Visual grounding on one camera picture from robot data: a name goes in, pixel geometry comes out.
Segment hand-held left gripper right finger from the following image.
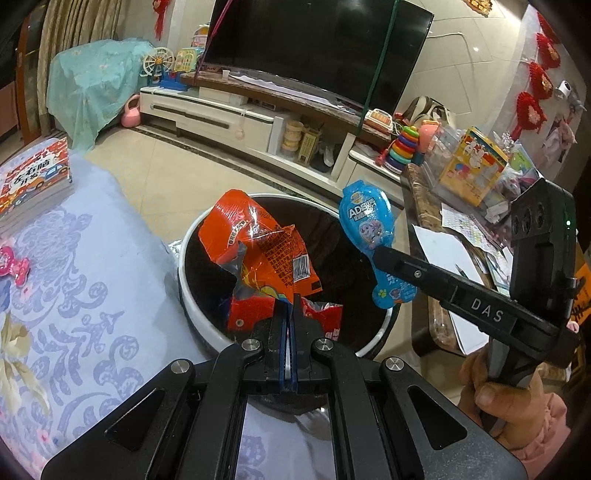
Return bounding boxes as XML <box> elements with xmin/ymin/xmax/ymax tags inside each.
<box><xmin>289</xmin><ymin>293</ymin><xmax>527</xmax><ymax>480</ymax></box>

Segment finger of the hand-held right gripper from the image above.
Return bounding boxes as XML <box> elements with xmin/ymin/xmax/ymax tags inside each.
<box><xmin>375</xmin><ymin>247</ymin><xmax>558</xmax><ymax>359</ymax></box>

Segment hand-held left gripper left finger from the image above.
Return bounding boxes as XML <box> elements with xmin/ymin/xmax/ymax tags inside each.
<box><xmin>41</xmin><ymin>299</ymin><xmax>290</xmax><ymax>480</ymax></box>

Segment red snack packet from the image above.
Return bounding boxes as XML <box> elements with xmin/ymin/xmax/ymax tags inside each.
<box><xmin>228</xmin><ymin>298</ymin><xmax>345</xmax><ymax>345</ymax></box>

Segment white bin with black bag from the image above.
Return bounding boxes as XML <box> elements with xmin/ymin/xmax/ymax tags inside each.
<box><xmin>168</xmin><ymin>194</ymin><xmax>403</xmax><ymax>365</ymax></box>

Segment orange snack bag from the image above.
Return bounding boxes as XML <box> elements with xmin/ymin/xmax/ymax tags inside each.
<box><xmin>198</xmin><ymin>189</ymin><xmax>324</xmax><ymax>319</ymax></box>

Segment blue candy packet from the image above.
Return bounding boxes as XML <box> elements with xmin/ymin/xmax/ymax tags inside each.
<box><xmin>338</xmin><ymin>180</ymin><xmax>417</xmax><ymax>309</ymax></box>

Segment person's right forearm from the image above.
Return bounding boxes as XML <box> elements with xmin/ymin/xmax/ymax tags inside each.
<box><xmin>508</xmin><ymin>397</ymin><xmax>574</xmax><ymax>472</ymax></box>

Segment person's right hand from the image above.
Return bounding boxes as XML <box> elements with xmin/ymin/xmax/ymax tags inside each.
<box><xmin>458</xmin><ymin>345</ymin><xmax>567</xmax><ymax>445</ymax></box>

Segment white paper sheet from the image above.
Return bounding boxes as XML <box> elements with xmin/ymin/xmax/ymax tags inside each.
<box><xmin>413</xmin><ymin>224</ymin><xmax>491</xmax><ymax>356</ymax></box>

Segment dotted sticker sheet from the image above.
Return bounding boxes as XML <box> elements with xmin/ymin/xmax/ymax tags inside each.
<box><xmin>441</xmin><ymin>203</ymin><xmax>504</xmax><ymax>246</ymax></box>

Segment brown marble table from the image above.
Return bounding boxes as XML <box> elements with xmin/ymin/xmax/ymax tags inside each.
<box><xmin>402</xmin><ymin>164</ymin><xmax>546</xmax><ymax>356</ymax></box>

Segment yellow cartoon box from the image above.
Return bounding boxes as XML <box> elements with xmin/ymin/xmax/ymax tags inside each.
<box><xmin>438</xmin><ymin>127</ymin><xmax>509</xmax><ymax>209</ymax></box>

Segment pink clothing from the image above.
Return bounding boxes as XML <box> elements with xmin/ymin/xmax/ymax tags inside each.
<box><xmin>542</xmin><ymin>115</ymin><xmax>578</xmax><ymax>162</ymax></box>

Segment clear plastic container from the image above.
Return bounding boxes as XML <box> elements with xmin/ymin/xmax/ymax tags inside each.
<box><xmin>422</xmin><ymin>124</ymin><xmax>467</xmax><ymax>185</ymax></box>

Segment pink toy cup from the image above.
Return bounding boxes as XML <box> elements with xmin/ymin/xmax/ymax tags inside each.
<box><xmin>416</xmin><ymin>122</ymin><xmax>439</xmax><ymax>156</ymax></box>

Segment striped handbag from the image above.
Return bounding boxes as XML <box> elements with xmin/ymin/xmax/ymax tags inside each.
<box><xmin>402</xmin><ymin>96</ymin><xmax>455</xmax><ymax>135</ymax></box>

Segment toy telephone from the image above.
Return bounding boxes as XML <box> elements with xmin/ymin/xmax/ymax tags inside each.
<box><xmin>365</xmin><ymin>108</ymin><xmax>395</xmax><ymax>135</ymax></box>

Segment yellow perforated basket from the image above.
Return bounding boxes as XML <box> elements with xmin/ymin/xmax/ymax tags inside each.
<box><xmin>297</xmin><ymin>128</ymin><xmax>322</xmax><ymax>167</ymax></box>

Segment yellow stacked containers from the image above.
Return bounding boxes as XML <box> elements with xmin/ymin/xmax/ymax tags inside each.
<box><xmin>283</xmin><ymin>120</ymin><xmax>303</xmax><ymax>153</ymax></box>

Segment white television stand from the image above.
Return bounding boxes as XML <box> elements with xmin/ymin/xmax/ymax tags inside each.
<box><xmin>139</xmin><ymin>76</ymin><xmax>407</xmax><ymax>195</ymax></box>

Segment pink candy toy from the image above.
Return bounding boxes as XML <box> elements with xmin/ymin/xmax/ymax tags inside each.
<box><xmin>0</xmin><ymin>246</ymin><xmax>31</xmax><ymax>282</ymax></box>

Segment black television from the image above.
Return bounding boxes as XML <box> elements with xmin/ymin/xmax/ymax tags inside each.
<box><xmin>201</xmin><ymin>0</ymin><xmax>435</xmax><ymax>114</ymax></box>

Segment pink kettlebell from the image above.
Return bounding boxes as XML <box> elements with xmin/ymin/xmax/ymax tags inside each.
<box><xmin>121</xmin><ymin>95</ymin><xmax>141</xmax><ymax>129</ymax></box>

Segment colourful children's book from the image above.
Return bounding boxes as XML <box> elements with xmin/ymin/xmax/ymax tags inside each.
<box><xmin>0</xmin><ymin>137</ymin><xmax>75</xmax><ymax>234</ymax></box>

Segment colourful toy house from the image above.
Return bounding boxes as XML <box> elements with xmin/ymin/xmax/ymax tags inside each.
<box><xmin>175</xmin><ymin>47</ymin><xmax>204</xmax><ymax>75</ymax></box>

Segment ferris wheel toy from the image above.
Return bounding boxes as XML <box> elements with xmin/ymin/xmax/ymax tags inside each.
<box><xmin>141</xmin><ymin>47</ymin><xmax>176</xmax><ymax>86</ymax></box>

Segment teal cloth cover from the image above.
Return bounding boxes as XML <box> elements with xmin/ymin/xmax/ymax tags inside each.
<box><xmin>46</xmin><ymin>39</ymin><xmax>153</xmax><ymax>153</ymax></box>

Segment red knot hanging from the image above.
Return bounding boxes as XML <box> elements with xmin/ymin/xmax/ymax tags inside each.
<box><xmin>152</xmin><ymin>0</ymin><xmax>169</xmax><ymax>42</ymax></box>

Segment beige curtain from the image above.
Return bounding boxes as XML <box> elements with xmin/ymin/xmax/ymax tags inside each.
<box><xmin>37</xmin><ymin>0</ymin><xmax>116</xmax><ymax>130</ymax></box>

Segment red wall decoration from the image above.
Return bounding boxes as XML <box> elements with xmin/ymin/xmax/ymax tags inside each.
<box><xmin>529</xmin><ymin>61</ymin><xmax>555</xmax><ymax>99</ymax></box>
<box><xmin>515</xmin><ymin>91</ymin><xmax>546</xmax><ymax>135</ymax></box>
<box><xmin>537</xmin><ymin>32</ymin><xmax>562</xmax><ymax>66</ymax></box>

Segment rainbow ring stacker toy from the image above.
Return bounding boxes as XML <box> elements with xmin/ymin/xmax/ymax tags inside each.
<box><xmin>385</xmin><ymin>126</ymin><xmax>421</xmax><ymax>175</ymax></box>

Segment green strap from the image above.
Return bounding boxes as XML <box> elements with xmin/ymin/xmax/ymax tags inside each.
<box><xmin>358</xmin><ymin>0</ymin><xmax>400</xmax><ymax>135</ymax></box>

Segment pink string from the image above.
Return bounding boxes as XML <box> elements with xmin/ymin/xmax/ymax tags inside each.
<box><xmin>196</xmin><ymin>0</ymin><xmax>234</xmax><ymax>79</ymax></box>

